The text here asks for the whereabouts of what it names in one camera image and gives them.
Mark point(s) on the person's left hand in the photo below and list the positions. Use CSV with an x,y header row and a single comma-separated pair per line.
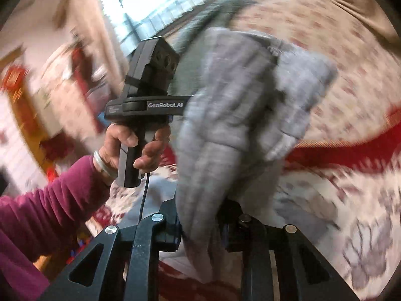
x,y
151,153

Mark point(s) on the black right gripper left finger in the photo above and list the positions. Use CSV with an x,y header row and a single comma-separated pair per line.
x,y
161,230

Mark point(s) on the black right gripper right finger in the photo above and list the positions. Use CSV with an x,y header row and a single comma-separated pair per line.
x,y
238,230

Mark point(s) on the grey fleece pants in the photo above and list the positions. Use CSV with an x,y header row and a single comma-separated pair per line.
x,y
253,106

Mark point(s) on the magenta sleeve forearm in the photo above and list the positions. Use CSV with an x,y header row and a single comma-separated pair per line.
x,y
38,223

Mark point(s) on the cream floral quilt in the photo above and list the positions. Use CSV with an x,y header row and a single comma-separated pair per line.
x,y
357,36

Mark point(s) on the red and white floral blanket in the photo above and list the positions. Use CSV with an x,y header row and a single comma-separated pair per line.
x,y
345,198

